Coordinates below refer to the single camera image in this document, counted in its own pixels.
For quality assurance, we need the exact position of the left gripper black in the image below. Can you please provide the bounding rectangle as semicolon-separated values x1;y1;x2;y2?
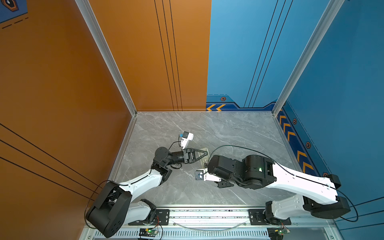
165;150;206;169

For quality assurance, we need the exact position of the beige remote control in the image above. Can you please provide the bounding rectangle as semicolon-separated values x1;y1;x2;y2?
200;148;210;169

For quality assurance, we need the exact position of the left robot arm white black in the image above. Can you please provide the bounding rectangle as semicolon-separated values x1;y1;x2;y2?
84;147;208;238

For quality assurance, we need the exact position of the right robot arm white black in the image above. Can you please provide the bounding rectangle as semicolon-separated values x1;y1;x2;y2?
205;151;355;225

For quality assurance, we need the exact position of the white ventilation grille strip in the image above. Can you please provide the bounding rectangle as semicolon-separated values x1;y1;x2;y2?
110;228;270;240

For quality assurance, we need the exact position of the circuit board right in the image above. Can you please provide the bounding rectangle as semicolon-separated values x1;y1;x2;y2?
267;228;291;240

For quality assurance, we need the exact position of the green circuit board left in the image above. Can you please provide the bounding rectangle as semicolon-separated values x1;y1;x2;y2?
138;228;159;240

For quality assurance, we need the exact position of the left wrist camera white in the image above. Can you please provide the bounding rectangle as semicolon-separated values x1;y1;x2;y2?
179;132;194;149

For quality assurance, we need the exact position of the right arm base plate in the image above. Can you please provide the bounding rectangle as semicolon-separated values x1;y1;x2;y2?
248;209;292;226

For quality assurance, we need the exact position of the aluminium front rail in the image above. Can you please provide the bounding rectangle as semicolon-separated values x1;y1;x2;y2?
85;205;331;229

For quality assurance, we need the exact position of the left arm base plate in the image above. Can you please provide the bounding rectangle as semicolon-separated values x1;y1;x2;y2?
129;209;170;226

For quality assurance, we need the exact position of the left aluminium corner post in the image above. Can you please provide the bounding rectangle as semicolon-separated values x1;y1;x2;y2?
75;0;137;117

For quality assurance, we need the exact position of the aluminium corner post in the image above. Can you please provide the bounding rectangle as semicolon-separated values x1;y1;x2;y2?
272;0;345;117
75;0;137;117

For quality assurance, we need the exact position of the right aluminium corner post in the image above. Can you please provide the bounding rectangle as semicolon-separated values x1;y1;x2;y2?
272;0;345;117

